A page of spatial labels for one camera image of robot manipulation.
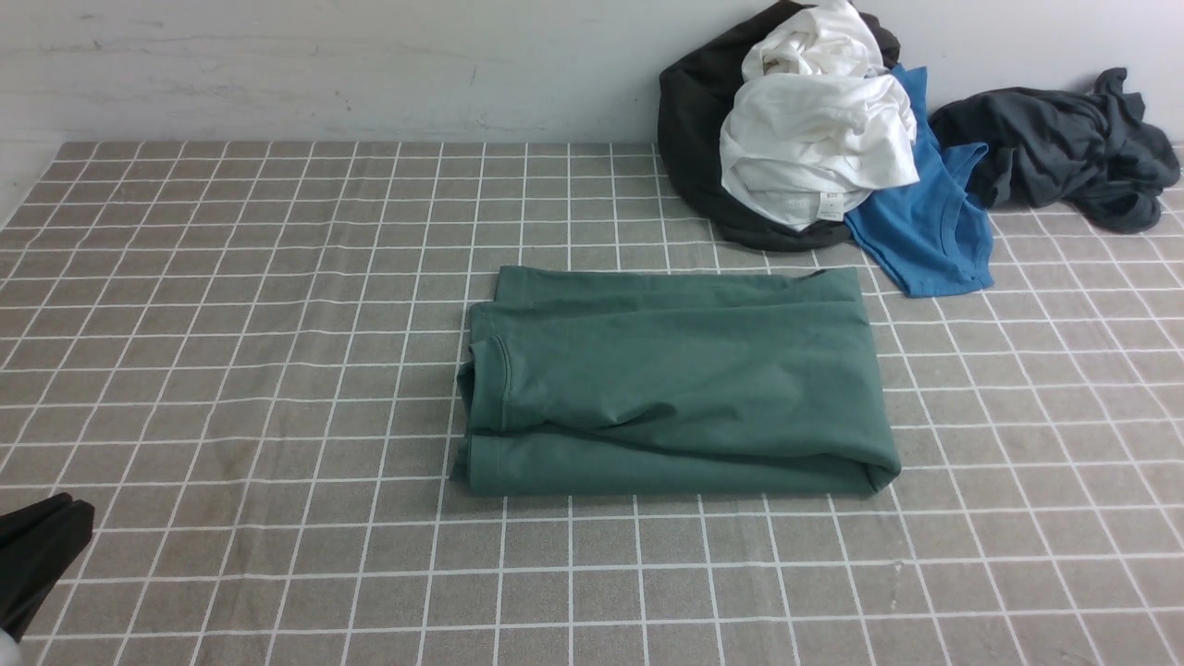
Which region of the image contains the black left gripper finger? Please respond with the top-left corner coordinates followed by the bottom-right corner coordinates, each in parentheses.
top-left (1, 492), bottom-right (94, 642)

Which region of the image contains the green long-sleeve shirt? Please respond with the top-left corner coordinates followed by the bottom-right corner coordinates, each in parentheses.
top-left (452, 265), bottom-right (902, 497)

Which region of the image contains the white crumpled shirt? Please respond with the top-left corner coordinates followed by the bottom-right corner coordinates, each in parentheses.
top-left (720, 1), bottom-right (920, 230)

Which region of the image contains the blue t-shirt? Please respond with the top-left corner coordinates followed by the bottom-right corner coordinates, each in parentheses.
top-left (845, 65), bottom-right (995, 297)

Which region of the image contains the grey checked tablecloth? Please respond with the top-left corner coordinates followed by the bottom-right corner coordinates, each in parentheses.
top-left (1, 142), bottom-right (1183, 665)

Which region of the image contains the black garment in pile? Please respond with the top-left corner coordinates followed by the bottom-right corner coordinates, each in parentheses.
top-left (657, 1), bottom-right (900, 252)

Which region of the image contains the dark grey crumpled garment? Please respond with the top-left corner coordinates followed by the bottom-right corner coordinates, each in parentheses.
top-left (929, 68), bottom-right (1180, 233)

